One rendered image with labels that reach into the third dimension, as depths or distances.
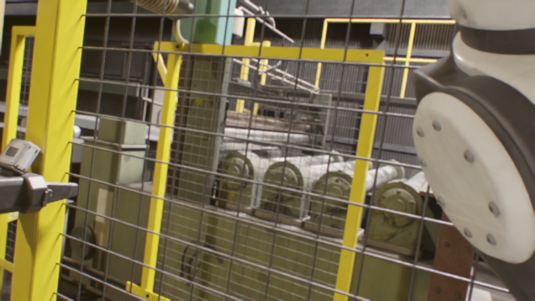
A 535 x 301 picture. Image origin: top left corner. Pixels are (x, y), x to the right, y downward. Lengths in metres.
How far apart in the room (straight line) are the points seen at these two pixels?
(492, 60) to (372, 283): 2.10
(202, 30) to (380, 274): 1.72
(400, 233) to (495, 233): 2.05
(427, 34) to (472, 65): 11.40
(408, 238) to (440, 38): 9.62
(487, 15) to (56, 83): 0.60
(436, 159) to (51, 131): 0.59
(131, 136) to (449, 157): 2.96
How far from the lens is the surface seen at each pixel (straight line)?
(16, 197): 0.65
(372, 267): 2.23
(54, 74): 0.68
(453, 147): 0.17
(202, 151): 2.56
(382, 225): 2.23
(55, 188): 0.68
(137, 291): 2.52
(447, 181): 0.19
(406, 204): 2.17
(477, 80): 0.18
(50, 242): 0.73
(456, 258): 2.06
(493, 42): 0.19
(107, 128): 3.17
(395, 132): 11.27
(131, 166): 3.14
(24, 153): 0.66
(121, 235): 3.11
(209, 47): 2.12
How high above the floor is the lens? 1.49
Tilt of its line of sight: 4 degrees down
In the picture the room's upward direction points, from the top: 8 degrees clockwise
